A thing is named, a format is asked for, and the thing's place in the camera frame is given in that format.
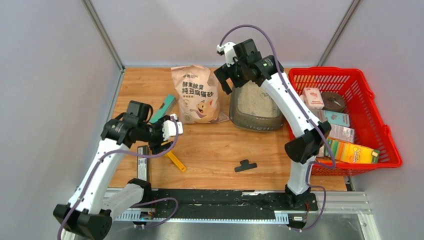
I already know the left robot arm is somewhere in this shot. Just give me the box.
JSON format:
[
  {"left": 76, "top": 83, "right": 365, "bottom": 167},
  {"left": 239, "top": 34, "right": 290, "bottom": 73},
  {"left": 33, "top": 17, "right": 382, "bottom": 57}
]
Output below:
[{"left": 53, "top": 100, "right": 184, "bottom": 240}]

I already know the pink cat litter bag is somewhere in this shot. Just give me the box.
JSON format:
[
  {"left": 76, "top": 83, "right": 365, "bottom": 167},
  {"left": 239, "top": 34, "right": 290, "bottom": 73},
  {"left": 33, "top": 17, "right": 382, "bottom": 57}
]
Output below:
[{"left": 170, "top": 65, "right": 229, "bottom": 124}]

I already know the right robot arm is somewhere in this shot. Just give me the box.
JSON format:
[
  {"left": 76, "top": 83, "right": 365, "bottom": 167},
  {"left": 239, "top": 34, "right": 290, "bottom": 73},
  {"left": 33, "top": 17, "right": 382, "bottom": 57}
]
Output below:
[{"left": 214, "top": 39, "right": 331, "bottom": 210}]

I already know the white patterned box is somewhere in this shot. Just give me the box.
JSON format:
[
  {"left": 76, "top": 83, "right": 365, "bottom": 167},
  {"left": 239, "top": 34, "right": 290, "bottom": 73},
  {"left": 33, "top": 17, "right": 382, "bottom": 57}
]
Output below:
[{"left": 328, "top": 123, "right": 355, "bottom": 143}]

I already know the brown round container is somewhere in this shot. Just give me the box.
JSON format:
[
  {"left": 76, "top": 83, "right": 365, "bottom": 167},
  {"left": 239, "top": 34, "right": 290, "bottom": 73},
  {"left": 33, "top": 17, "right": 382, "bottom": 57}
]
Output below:
[{"left": 321, "top": 91, "right": 346, "bottom": 113}]

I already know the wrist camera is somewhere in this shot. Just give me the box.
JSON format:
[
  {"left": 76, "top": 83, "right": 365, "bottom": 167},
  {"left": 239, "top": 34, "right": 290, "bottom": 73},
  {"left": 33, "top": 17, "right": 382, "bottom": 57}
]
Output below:
[
  {"left": 162, "top": 113, "right": 184, "bottom": 141},
  {"left": 216, "top": 42, "right": 237, "bottom": 67}
]

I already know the black bag clip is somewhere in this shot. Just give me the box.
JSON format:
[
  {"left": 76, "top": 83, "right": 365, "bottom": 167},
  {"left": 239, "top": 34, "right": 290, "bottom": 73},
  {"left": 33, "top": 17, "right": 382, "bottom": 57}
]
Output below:
[{"left": 234, "top": 159, "right": 258, "bottom": 173}]

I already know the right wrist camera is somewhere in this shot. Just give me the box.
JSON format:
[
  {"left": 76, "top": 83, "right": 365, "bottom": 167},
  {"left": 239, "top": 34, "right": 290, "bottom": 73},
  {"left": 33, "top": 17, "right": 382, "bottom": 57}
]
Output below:
[{"left": 216, "top": 42, "right": 237, "bottom": 67}]

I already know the black flat box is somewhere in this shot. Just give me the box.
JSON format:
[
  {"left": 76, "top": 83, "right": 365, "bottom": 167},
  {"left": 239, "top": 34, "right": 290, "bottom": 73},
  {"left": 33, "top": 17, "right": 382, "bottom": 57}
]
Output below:
[{"left": 137, "top": 145, "right": 150, "bottom": 182}]

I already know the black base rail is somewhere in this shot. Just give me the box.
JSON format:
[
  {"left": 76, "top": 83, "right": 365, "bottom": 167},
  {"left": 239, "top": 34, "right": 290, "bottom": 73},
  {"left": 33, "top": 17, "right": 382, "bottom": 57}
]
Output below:
[{"left": 119, "top": 188, "right": 319, "bottom": 229}]

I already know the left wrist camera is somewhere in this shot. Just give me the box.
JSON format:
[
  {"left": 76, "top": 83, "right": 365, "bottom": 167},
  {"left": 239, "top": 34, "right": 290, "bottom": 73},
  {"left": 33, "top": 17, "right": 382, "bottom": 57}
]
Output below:
[{"left": 162, "top": 113, "right": 184, "bottom": 141}]

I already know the yellow sponge pack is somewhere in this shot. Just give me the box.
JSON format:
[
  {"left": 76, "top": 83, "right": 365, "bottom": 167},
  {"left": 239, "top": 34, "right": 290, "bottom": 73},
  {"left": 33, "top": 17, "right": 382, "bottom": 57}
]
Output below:
[{"left": 327, "top": 138, "right": 380, "bottom": 164}]

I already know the yellow plastic scoop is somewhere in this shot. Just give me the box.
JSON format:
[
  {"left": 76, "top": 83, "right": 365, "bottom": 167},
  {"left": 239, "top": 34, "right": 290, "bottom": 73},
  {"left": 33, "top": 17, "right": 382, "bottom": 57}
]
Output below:
[{"left": 161, "top": 142, "right": 187, "bottom": 173}]

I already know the red plastic basket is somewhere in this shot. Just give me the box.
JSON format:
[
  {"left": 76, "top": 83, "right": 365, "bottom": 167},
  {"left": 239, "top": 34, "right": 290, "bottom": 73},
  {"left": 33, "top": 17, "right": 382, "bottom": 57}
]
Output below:
[{"left": 288, "top": 66, "right": 403, "bottom": 177}]

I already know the pink white carton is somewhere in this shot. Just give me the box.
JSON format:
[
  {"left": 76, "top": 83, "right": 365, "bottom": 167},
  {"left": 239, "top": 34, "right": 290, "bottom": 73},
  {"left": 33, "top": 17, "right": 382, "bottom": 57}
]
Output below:
[{"left": 300, "top": 87, "right": 325, "bottom": 110}]

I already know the grey litter box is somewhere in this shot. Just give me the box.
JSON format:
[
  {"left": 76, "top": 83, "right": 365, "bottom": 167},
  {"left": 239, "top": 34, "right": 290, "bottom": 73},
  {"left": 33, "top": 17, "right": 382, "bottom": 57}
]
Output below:
[{"left": 229, "top": 81, "right": 286, "bottom": 132}]

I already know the teal pink box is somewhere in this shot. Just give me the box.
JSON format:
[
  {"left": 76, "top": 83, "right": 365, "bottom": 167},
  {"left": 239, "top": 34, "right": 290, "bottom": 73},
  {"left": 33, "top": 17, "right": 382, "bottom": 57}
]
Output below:
[{"left": 313, "top": 109, "right": 351, "bottom": 127}]

